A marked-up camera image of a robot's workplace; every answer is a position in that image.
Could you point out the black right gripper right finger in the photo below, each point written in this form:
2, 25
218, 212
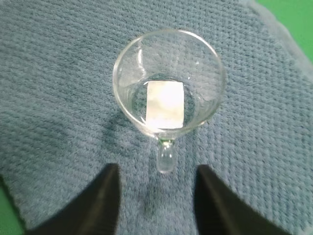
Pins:
219, 211

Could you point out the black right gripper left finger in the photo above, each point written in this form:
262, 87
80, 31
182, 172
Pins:
94, 212

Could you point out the transparent glass cup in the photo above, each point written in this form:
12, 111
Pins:
168, 83

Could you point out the blue waffle towel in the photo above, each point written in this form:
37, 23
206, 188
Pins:
60, 124

